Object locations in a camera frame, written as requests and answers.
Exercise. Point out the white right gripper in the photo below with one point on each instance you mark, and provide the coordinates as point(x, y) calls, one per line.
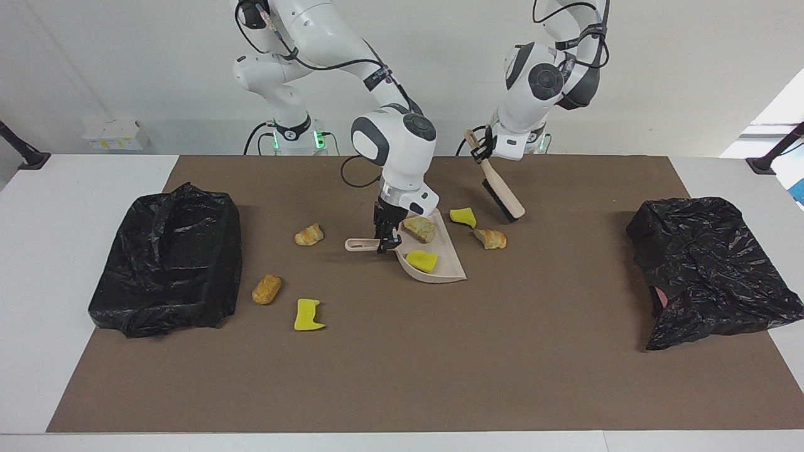
point(414, 201)

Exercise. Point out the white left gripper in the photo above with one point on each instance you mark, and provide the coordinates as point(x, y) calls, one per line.
point(514, 143)

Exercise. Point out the pale bread chunk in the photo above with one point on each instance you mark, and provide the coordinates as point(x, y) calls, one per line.
point(419, 229)

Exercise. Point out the beige hand brush black bristles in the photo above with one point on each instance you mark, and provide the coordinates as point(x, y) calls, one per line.
point(502, 188)

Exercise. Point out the yellow sponge chunk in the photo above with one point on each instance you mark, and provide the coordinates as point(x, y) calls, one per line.
point(463, 218)
point(422, 261)

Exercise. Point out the beige plastic dustpan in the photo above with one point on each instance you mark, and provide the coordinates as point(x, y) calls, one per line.
point(449, 267)

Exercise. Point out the orange striped croissant piece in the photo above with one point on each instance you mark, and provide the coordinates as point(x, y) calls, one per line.
point(309, 235)
point(491, 239)

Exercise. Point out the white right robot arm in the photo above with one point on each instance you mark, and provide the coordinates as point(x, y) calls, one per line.
point(389, 138)

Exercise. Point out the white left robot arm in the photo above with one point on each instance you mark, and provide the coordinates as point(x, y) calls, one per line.
point(534, 94)

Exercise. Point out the black bag lined bin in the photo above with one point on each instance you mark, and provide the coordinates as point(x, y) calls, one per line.
point(163, 270)
point(710, 270)

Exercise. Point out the pink bin under bag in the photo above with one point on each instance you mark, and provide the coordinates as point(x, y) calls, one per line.
point(657, 300)

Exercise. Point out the notched yellow sponge piece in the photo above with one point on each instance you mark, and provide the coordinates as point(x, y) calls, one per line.
point(306, 317)

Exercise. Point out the brown bread roll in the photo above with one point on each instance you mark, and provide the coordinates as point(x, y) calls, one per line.
point(266, 290)

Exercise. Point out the brown table mat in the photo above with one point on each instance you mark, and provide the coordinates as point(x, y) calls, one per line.
point(402, 376)

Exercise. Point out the blue plastic item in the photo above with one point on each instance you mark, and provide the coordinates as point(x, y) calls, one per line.
point(799, 191)

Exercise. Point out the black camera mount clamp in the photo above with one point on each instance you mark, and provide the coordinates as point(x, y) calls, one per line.
point(31, 157)
point(769, 160)

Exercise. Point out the white wall power box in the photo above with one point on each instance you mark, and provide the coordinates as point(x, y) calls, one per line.
point(116, 135)

